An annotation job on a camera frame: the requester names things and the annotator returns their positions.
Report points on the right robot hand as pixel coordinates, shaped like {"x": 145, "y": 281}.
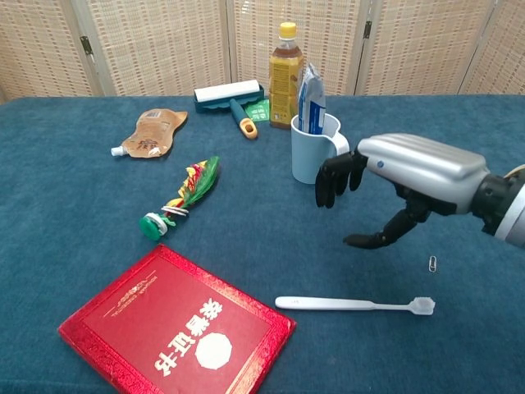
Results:
{"x": 426, "y": 168}

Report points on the blue white toothpaste tube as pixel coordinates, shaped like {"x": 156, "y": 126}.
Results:
{"x": 313, "y": 102}

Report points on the white toothbrush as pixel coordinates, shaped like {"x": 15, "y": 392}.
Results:
{"x": 328, "y": 303}

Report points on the silver paper clip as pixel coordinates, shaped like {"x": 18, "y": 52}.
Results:
{"x": 431, "y": 267}

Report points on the black screen hinge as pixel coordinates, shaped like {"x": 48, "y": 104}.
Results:
{"x": 368, "y": 29}

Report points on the yellow tea bottle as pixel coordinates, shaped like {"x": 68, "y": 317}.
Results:
{"x": 285, "y": 82}

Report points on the green sachet packet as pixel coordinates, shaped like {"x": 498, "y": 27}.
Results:
{"x": 257, "y": 111}

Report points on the teal lint roller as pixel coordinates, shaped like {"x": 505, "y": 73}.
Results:
{"x": 227, "y": 92}

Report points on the colourful feather shuttlecock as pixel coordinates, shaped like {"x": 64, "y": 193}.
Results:
{"x": 197, "y": 184}

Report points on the brown spout pouch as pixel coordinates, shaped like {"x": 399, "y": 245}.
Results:
{"x": 152, "y": 131}

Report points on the woven folding screen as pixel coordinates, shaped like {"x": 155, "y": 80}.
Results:
{"x": 164, "y": 41}

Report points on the red certificate book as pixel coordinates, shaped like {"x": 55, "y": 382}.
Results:
{"x": 172, "y": 320}

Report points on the blue table cloth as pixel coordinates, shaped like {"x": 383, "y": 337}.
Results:
{"x": 82, "y": 205}

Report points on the brass screen hinge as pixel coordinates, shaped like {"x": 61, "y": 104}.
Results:
{"x": 85, "y": 44}

